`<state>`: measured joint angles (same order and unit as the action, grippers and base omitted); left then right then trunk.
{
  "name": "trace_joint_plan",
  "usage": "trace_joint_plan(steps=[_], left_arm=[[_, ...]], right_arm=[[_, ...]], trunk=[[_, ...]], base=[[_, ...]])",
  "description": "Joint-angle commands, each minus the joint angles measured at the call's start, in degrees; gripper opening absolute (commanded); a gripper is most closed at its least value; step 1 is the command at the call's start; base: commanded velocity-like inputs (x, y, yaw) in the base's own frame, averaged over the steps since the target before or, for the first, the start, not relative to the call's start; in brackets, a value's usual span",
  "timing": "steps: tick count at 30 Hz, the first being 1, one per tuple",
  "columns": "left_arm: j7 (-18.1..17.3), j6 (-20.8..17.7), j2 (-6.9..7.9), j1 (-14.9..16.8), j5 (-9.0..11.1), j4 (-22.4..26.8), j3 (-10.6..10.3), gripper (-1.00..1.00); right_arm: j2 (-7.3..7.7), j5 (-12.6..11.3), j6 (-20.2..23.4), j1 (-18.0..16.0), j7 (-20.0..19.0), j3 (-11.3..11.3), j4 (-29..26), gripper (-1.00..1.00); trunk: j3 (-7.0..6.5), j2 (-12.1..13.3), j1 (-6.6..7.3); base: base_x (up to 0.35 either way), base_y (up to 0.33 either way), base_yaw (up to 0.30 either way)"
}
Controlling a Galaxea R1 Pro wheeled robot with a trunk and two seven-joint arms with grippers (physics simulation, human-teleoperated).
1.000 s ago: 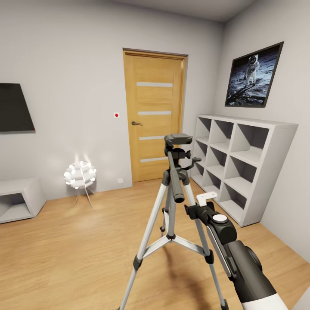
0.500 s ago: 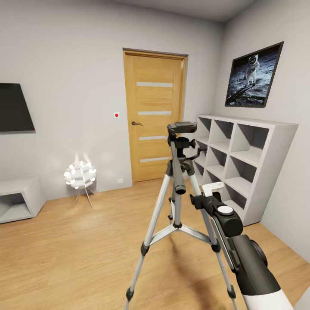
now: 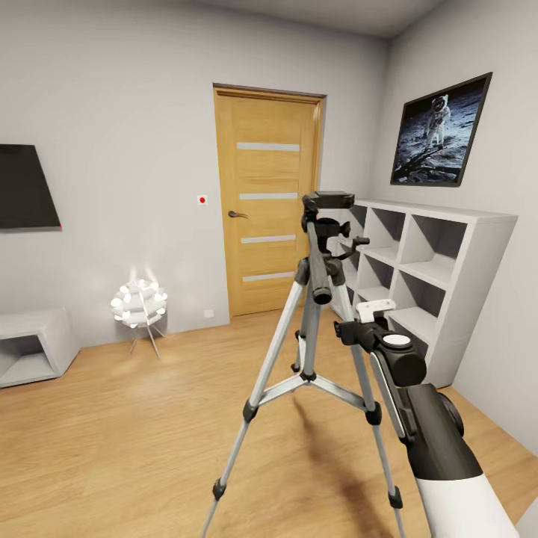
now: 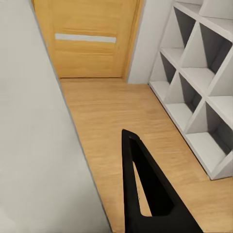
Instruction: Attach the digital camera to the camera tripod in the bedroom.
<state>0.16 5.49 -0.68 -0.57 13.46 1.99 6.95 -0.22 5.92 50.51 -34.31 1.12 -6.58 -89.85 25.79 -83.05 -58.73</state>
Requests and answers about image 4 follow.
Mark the bookcase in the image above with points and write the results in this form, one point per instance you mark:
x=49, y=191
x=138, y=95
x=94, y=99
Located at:
x=194, y=32

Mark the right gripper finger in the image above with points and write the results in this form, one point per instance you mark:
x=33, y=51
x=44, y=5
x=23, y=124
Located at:
x=169, y=213

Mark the camera tripod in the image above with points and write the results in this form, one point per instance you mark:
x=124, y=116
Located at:
x=46, y=184

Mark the door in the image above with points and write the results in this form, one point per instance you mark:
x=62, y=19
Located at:
x=89, y=39

